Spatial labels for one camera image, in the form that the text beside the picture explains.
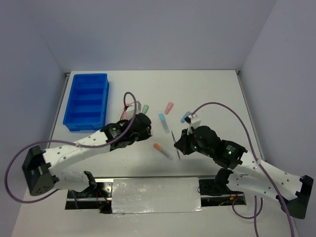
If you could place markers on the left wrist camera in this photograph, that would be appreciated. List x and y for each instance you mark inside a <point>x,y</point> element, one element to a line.
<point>133,107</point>

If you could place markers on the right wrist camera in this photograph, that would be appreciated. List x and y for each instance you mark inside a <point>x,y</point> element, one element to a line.
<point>193,121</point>

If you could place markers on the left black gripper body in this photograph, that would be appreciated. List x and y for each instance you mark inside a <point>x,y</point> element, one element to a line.
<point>145,135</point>

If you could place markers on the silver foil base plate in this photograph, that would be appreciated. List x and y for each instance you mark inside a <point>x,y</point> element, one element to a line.
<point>153,195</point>

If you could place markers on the thin black white pen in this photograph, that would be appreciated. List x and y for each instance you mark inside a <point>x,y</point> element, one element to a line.
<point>174,141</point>

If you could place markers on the blue translucent cap case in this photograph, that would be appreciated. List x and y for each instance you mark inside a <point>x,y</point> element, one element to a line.
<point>184,117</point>

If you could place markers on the blue compartment tray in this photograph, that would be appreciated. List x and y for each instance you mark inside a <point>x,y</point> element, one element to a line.
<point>87,103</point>

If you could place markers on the pink capped glue bottle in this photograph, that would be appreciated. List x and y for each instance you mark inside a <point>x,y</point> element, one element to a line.
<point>127,112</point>

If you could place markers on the orange highlighter pen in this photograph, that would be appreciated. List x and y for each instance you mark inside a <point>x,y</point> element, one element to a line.
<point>163,151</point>

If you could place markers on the green translucent cap case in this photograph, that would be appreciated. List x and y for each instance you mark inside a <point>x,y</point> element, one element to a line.
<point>145,109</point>

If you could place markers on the blue highlighter pen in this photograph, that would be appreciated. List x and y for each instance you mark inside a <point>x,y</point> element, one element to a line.
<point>163,122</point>

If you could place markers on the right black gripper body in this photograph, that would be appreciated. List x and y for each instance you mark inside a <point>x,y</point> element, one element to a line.
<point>189,143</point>

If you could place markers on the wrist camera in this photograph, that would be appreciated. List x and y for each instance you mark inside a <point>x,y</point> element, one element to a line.
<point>133,107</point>
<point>193,121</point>

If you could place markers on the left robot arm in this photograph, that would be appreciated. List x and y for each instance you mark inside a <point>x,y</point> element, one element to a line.
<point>48,169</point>

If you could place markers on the pink translucent cap case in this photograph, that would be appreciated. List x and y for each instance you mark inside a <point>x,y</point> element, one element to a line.
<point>168,108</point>

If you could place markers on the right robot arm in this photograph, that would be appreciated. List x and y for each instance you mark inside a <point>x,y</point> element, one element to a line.
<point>241,172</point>

